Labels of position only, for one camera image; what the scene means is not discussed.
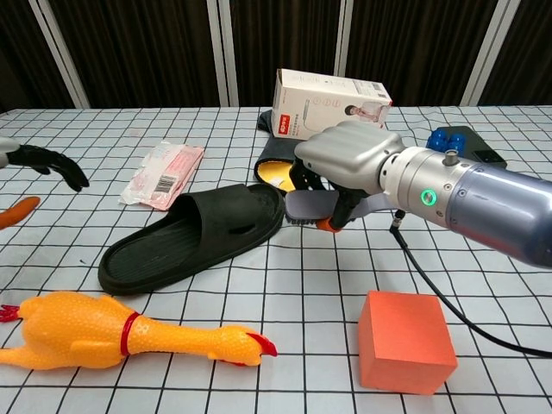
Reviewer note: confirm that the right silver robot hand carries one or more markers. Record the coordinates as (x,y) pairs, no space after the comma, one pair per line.
(345,155)

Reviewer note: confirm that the grey cleaning brush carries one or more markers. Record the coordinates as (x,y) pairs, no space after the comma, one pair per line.
(306,205)

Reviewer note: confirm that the black rubber slipper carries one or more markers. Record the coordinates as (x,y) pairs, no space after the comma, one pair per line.
(172,241)

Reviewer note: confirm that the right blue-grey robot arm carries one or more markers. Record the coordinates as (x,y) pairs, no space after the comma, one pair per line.
(496,202)

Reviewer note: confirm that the white product box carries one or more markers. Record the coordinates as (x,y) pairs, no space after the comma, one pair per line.
(328,99)

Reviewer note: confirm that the grey and yellow cloth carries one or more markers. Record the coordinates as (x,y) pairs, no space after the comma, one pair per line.
(276,151)

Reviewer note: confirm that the blue toy building brick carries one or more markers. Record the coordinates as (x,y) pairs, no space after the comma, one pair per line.
(442,140)

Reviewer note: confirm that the white checked tablecloth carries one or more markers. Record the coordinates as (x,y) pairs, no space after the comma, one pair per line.
(302,280)

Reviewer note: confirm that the black smartphone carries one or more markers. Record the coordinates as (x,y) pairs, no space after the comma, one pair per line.
(485,151)

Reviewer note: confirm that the pink plastic packet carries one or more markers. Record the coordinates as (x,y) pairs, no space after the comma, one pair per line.
(164,177)

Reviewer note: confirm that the orange foam cube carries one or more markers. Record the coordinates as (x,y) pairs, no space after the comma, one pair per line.
(401,345)

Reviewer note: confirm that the yellow rubber chicken toy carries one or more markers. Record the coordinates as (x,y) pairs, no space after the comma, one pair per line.
(86,332)

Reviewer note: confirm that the white screen frame post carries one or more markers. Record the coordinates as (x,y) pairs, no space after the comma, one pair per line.
(222,52)
(348,39)
(58,54)
(489,54)

